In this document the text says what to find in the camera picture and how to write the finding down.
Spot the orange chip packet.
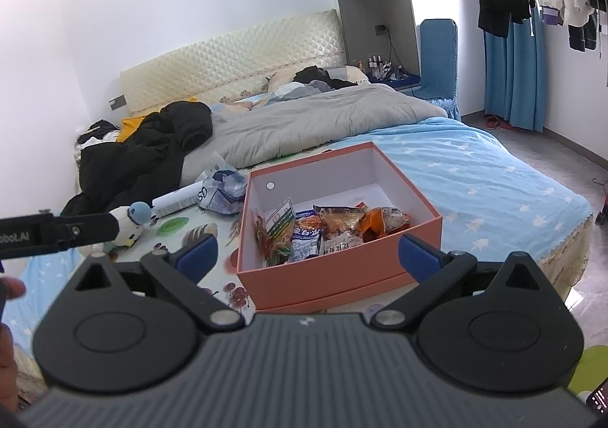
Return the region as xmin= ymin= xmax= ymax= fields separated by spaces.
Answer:
xmin=359 ymin=207 xmax=410 ymax=243

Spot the barcode brown snack packet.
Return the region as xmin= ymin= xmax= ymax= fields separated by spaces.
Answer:
xmin=313 ymin=206 xmax=365 ymax=255

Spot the blue white snack packet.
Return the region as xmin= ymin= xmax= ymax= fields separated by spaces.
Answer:
xmin=290 ymin=210 xmax=323 ymax=262

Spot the person's left hand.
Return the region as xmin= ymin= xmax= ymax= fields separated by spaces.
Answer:
xmin=0 ymin=277 xmax=26 ymax=412

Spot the penguin plush toy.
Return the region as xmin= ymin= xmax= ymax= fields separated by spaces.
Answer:
xmin=93 ymin=201 xmax=152 ymax=254

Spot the fruit print table cloth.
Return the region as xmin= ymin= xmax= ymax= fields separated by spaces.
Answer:
xmin=109 ymin=204 xmax=256 ymax=319

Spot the black jacket on bed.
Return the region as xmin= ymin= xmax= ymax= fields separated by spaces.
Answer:
xmin=62 ymin=101 xmax=213 ymax=216

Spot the blue star bedsheet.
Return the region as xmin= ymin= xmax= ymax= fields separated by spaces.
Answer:
xmin=8 ymin=116 xmax=594 ymax=353

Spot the white cylindrical tube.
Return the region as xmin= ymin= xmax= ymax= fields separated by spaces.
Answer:
xmin=152 ymin=182 xmax=202 ymax=218

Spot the crumpled blue plastic bag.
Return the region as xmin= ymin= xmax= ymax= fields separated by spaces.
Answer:
xmin=196 ymin=152 xmax=249 ymax=215

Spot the pink cardboard box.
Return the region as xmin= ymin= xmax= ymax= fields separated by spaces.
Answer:
xmin=237 ymin=142 xmax=443 ymax=313

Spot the cream padded headboard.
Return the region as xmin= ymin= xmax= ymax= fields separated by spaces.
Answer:
xmin=120 ymin=9 xmax=346 ymax=114

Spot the blue chair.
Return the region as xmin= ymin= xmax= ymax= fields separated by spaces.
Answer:
xmin=415 ymin=18 xmax=461 ymax=120

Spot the blue curtain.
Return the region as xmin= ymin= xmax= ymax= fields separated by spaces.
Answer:
xmin=484 ymin=9 xmax=548 ymax=133

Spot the grey blanket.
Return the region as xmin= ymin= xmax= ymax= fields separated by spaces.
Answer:
xmin=180 ymin=84 xmax=447 ymax=186

